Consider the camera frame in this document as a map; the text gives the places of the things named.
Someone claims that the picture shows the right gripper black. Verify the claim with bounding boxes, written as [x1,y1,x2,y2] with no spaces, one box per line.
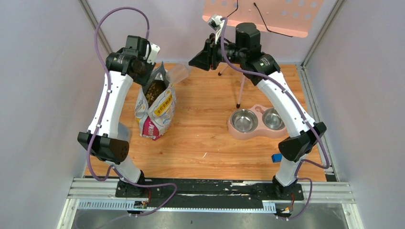
[189,33,245,71]

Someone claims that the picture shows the clear plastic scoop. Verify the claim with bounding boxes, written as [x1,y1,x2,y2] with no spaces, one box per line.
[166,63,190,83]

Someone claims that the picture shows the pet food bag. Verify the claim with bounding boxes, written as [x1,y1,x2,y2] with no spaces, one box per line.
[135,62,177,140]

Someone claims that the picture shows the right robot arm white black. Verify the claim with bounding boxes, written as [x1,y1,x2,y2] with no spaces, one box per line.
[189,17,327,199]

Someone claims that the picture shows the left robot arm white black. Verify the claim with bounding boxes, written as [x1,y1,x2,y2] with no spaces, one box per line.
[77,35,160,197]

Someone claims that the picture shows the left steel bowl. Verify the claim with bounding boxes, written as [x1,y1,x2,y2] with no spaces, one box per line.
[230,109,258,133]

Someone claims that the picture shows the steel bowl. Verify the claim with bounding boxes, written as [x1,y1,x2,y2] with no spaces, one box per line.
[262,107,285,131]
[230,109,258,133]

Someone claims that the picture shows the pink double bowl feeder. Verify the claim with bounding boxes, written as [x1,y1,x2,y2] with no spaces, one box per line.
[227,104,287,140]

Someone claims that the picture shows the right steel bowl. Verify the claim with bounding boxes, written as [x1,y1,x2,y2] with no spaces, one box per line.
[262,107,285,131]

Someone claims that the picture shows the pink music stand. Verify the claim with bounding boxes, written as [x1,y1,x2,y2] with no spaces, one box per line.
[202,0,326,109]

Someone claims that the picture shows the colourful toy block set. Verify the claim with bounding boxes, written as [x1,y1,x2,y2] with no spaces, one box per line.
[271,153,282,163]

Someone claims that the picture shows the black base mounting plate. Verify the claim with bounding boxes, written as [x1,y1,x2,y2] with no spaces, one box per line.
[115,177,304,209]

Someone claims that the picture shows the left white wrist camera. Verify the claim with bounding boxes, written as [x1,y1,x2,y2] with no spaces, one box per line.
[147,43,160,65]

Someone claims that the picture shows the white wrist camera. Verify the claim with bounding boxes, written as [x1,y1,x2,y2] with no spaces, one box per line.
[147,43,160,65]
[207,14,224,44]

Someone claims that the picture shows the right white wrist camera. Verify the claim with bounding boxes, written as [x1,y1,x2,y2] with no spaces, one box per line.
[207,14,224,44]

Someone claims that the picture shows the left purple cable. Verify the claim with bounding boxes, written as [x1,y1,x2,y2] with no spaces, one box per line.
[86,7,178,219]

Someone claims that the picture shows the purple cable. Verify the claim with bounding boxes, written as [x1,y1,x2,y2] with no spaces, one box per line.
[86,7,178,219]
[220,17,330,221]

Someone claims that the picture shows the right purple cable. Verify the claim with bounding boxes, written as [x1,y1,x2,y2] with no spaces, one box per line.
[220,17,330,221]

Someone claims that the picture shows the aluminium frame rail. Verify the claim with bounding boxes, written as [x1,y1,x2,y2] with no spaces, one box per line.
[59,177,363,229]

